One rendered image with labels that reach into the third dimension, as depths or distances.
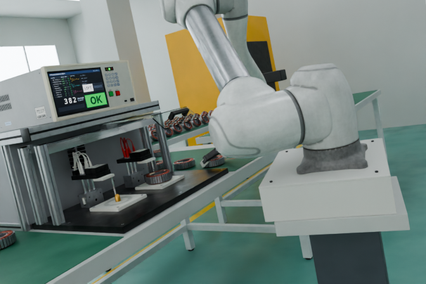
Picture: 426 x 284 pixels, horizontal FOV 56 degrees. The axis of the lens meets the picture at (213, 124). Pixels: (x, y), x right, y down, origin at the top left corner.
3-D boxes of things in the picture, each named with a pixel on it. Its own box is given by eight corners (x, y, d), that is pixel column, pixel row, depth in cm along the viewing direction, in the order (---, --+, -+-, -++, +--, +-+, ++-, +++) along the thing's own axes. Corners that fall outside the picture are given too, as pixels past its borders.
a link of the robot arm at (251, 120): (309, 118, 96) (224, 142, 92) (298, 157, 109) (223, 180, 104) (208, -35, 143) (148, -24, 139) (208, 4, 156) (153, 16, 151)
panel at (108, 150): (149, 172, 199) (135, 113, 196) (29, 225, 144) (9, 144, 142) (147, 172, 200) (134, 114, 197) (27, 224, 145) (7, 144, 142)
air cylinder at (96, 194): (104, 201, 158) (101, 187, 157) (89, 207, 152) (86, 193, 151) (96, 201, 161) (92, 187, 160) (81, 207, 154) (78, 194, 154)
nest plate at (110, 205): (147, 196, 150) (146, 193, 150) (118, 211, 138) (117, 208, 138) (119, 197, 159) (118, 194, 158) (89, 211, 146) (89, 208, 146)
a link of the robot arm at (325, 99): (373, 137, 105) (359, 55, 101) (311, 156, 101) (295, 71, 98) (339, 129, 121) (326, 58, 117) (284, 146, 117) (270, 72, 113)
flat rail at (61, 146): (159, 122, 187) (158, 116, 187) (43, 155, 135) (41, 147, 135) (157, 122, 188) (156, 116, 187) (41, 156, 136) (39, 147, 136)
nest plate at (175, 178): (184, 177, 170) (184, 175, 170) (162, 189, 158) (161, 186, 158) (158, 179, 179) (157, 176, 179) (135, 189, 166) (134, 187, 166)
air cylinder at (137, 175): (145, 182, 178) (142, 170, 177) (134, 187, 172) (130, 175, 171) (137, 182, 181) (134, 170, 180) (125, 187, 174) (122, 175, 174)
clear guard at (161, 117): (200, 118, 171) (196, 104, 170) (165, 129, 151) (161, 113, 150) (144, 127, 189) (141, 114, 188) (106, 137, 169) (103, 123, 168)
